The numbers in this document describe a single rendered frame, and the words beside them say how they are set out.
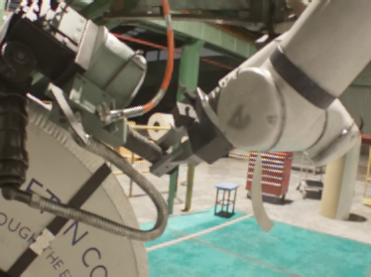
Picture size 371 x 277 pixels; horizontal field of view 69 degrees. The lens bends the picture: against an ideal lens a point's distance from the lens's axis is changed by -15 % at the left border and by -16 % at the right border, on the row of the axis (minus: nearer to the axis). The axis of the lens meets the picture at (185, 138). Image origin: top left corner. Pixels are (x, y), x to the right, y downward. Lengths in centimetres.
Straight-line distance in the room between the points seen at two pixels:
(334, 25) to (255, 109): 12
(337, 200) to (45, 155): 454
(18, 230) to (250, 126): 51
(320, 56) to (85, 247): 64
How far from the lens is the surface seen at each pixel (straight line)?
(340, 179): 483
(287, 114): 31
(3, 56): 46
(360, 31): 30
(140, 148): 55
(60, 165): 67
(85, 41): 53
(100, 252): 79
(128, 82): 54
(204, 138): 51
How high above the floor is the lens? 130
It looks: 4 degrees down
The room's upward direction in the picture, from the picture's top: 5 degrees clockwise
